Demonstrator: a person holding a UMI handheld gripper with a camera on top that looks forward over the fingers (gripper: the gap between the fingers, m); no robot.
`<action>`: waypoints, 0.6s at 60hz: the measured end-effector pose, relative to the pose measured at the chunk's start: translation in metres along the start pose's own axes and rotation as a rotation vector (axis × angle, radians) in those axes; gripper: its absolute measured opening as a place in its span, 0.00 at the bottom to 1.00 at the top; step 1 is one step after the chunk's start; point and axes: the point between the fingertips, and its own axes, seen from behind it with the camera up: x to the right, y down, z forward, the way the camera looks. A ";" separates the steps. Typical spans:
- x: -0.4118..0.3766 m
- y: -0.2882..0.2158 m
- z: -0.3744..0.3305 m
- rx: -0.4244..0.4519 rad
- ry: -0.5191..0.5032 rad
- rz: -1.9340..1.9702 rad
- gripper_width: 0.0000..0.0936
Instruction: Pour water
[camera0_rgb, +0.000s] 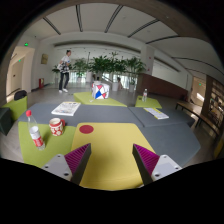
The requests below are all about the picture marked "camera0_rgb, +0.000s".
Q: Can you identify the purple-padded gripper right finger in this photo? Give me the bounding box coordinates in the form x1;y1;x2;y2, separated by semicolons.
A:
132;144;181;185

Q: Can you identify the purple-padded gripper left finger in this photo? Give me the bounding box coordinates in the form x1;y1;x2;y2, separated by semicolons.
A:
42;143;91;185

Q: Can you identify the distant clear water bottle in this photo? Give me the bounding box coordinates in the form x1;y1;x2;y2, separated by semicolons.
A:
142;89;148;102

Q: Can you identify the round red coaster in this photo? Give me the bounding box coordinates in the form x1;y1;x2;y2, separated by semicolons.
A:
79;125;94;134

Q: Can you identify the red and white patterned mug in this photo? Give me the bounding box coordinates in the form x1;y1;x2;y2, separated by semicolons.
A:
49;118;65;136

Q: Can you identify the clear bottle with red cap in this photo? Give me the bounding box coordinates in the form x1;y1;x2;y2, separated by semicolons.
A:
26;110;45;150

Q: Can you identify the yellow booklet on grey table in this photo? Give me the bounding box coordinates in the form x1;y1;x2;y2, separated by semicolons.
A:
145;108;169;120

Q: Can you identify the magazine on grey table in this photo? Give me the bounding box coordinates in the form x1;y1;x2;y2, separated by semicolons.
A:
52;102;80;116

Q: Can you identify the wooden bench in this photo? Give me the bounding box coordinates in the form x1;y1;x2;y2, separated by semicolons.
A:
176;102;220;135

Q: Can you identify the green armchair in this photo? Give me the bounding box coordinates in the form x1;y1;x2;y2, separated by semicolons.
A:
3;97;27;121

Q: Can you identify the white red blue polyhedron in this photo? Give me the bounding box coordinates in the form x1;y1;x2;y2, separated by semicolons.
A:
92;81;110;99

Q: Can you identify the black backpack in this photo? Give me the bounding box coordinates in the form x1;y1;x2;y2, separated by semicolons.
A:
14;90;27;101

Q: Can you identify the red fire extinguisher box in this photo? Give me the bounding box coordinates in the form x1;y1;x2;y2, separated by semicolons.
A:
39;78;44;89

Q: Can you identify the person in white shirt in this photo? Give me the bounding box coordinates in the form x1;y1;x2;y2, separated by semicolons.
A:
58;50;71;93

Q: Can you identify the green potted plants row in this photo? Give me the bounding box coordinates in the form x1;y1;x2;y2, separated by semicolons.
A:
52;53;145;84

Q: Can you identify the framed wall picture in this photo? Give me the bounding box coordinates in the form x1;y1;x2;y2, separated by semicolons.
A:
41;54;48;64

